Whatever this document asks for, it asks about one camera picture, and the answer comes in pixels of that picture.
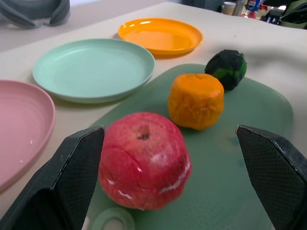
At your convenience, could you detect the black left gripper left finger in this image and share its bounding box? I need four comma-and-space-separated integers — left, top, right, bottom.
0, 125, 106, 230

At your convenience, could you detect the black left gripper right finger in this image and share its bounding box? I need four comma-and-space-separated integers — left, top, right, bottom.
236, 125, 307, 230

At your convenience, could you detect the pink plate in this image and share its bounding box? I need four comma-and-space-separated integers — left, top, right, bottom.
0, 80, 56, 194

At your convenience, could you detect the orange fruit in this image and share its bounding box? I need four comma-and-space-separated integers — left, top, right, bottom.
167, 73, 225, 131

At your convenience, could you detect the light green plate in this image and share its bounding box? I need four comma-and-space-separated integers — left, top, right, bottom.
32, 38, 156, 104

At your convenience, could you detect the dark green toy avocado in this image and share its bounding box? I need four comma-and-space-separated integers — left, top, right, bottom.
204, 49, 248, 91

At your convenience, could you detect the orange plate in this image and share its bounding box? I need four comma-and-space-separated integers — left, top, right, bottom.
118, 18, 204, 58

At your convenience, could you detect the green cutting board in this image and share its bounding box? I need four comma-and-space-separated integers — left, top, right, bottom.
83, 63, 294, 230

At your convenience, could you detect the red apple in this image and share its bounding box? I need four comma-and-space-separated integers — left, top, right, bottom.
98, 112, 192, 211

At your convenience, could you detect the grey fabric object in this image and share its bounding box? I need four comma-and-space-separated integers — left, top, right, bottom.
0, 0, 71, 29

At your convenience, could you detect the pepsi bottle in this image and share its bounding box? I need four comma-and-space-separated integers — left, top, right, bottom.
244, 0, 262, 19

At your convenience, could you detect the white paper cup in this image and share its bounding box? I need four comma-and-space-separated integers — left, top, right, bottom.
221, 1, 236, 16

